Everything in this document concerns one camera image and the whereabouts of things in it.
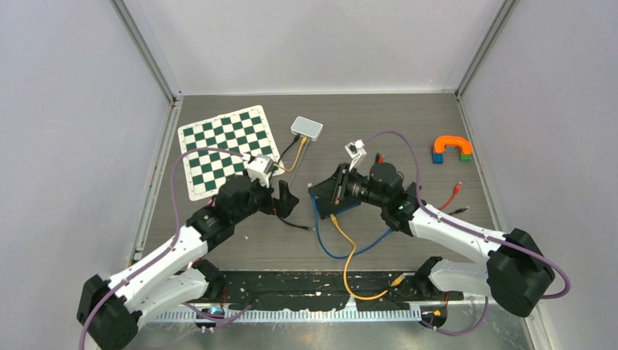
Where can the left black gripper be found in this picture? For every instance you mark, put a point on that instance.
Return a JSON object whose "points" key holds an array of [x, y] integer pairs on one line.
{"points": [[283, 204]]}

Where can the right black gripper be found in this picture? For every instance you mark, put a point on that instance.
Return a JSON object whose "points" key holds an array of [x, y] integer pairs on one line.
{"points": [[341, 180]]}

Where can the black network switch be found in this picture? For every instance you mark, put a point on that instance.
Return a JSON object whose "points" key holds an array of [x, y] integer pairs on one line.
{"points": [[325, 208]]}

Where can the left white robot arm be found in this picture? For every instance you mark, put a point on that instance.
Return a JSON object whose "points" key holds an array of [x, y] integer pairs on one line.
{"points": [[113, 310]]}

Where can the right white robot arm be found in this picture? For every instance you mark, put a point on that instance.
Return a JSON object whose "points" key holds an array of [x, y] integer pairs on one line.
{"points": [[508, 267]]}

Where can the white router box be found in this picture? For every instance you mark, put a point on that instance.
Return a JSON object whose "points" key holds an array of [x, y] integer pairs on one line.
{"points": [[306, 128]]}

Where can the green white chessboard mat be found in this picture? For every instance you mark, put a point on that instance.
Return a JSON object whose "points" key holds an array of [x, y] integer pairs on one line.
{"points": [[245, 131]]}

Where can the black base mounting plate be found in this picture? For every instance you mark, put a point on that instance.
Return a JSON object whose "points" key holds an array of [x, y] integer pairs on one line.
{"points": [[318, 290]]}

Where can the blue toy block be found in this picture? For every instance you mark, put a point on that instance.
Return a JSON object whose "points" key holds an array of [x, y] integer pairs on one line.
{"points": [[437, 156]]}

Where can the orange arch toy block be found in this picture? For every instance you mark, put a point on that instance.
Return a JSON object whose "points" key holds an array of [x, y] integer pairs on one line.
{"points": [[442, 142]]}

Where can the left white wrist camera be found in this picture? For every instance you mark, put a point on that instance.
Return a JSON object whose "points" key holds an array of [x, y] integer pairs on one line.
{"points": [[260, 168]]}

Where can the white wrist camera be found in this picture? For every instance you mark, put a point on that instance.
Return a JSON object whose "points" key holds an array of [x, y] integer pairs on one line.
{"points": [[356, 152], [260, 168]]}

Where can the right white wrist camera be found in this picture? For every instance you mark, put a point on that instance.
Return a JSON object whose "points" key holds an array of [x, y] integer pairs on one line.
{"points": [[356, 152]]}

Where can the aluminium frame rail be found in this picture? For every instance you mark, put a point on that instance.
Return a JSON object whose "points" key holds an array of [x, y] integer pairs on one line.
{"points": [[318, 290]]}

